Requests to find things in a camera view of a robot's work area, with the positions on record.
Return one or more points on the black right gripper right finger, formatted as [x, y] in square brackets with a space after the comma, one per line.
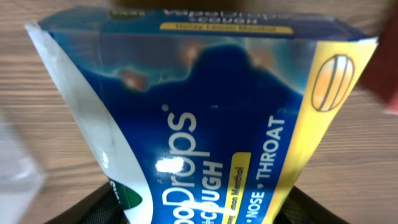
[299, 208]

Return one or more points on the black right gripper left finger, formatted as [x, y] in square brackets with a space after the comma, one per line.
[99, 207]

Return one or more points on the blue VapoDrops box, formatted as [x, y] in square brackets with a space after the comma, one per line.
[201, 116]

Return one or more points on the red medicine box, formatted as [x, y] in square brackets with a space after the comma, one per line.
[380, 75]

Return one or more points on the clear plastic container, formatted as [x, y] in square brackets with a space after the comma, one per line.
[21, 176]

